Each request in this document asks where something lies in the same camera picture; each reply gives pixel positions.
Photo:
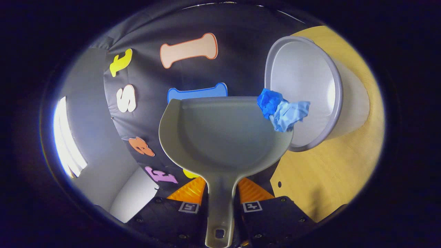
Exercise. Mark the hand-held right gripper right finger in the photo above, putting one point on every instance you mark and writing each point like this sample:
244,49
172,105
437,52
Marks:
238,220

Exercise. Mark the white dustpan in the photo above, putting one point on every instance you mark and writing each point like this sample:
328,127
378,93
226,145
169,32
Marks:
224,137

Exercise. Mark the dark blue paper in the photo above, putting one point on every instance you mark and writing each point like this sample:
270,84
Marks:
268,101

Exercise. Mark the wooden desktop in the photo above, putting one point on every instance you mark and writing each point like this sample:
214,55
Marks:
327,172

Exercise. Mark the white garbage bin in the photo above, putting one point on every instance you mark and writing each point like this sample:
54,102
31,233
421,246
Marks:
303,75

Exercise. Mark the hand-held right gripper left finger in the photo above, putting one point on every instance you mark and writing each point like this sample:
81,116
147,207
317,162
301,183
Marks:
204,220

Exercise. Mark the light blue paper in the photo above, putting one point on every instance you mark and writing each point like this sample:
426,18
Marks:
291,115

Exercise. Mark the ceiling light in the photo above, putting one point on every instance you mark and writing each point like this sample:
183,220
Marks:
67,137

